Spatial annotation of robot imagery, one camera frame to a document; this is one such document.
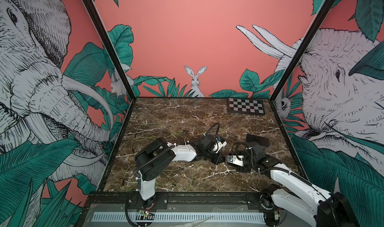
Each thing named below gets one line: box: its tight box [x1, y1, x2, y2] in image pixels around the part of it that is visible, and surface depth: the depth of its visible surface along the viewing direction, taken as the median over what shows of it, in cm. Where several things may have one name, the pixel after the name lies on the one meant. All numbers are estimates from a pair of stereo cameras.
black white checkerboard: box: [227, 98, 265, 116], surface depth 116 cm
